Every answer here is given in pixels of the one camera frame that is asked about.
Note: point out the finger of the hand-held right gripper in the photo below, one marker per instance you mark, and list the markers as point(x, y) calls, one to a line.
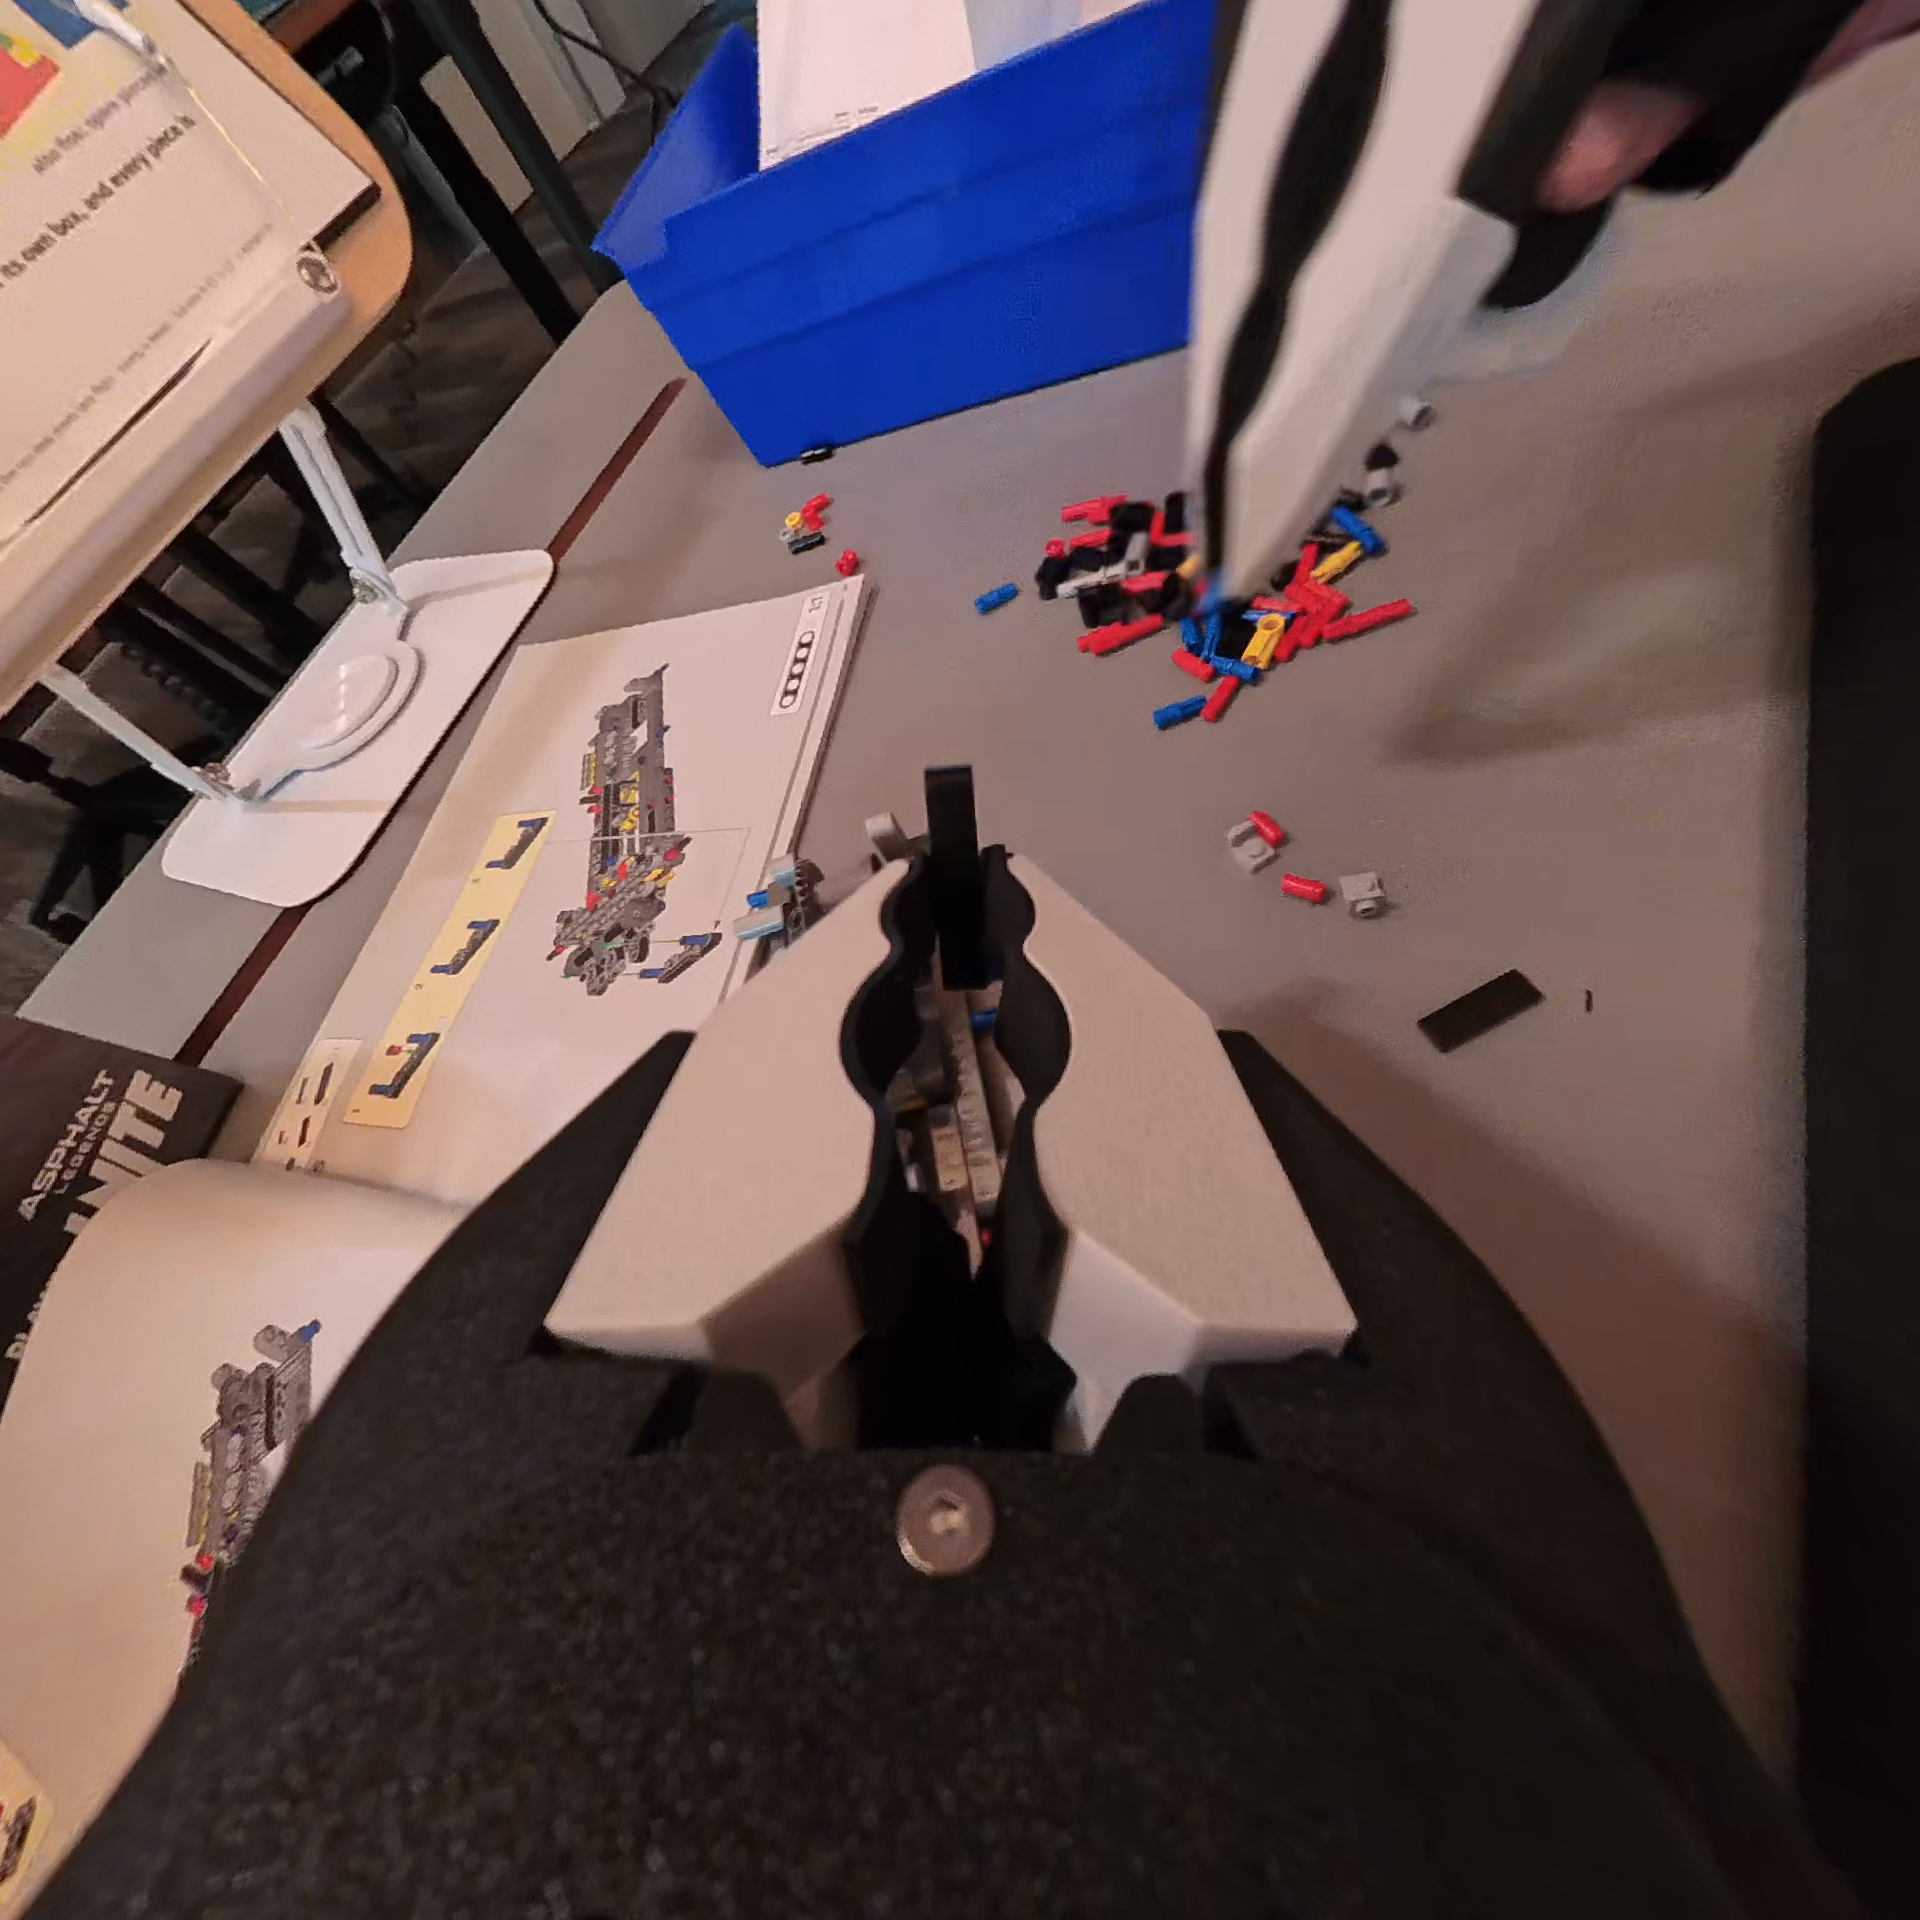
point(1237, 180)
point(1394, 255)

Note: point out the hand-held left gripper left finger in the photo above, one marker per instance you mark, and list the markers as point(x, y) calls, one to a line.
point(705, 1213)

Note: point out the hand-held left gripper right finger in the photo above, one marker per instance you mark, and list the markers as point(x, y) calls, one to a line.
point(1185, 1213)

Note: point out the lego instruction sheet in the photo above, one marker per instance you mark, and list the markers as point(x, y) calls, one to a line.
point(493, 1019)

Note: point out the long lego chassis assembly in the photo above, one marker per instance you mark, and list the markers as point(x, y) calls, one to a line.
point(779, 901)

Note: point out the small grey lego connector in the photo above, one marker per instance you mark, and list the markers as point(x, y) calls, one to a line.
point(1363, 897)
point(1248, 855)

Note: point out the short black lego beam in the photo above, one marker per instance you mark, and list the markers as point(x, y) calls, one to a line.
point(961, 885)

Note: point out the pile of mixed lego pieces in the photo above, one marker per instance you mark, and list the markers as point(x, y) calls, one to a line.
point(1141, 579)

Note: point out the flat black lego tile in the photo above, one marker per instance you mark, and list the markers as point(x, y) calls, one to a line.
point(1476, 1009)

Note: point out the small red yellow lego cluster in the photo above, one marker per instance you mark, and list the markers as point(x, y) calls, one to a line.
point(804, 522)

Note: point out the thick open lego instruction booklet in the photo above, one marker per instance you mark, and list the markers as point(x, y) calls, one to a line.
point(148, 1319)

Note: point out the lego box with yellow car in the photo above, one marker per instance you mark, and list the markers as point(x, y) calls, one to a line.
point(90, 1155)

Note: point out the person's right hand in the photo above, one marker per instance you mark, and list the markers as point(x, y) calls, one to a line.
point(1628, 143)

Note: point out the blue plastic bin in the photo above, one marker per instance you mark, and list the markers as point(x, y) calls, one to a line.
point(901, 271)

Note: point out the crumpled white paper bag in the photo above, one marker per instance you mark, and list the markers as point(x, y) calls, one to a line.
point(869, 60)

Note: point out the black perforated panel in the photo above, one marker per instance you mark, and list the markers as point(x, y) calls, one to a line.
point(1867, 1049)

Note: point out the printed paper sheet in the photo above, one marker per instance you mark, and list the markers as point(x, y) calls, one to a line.
point(119, 300)

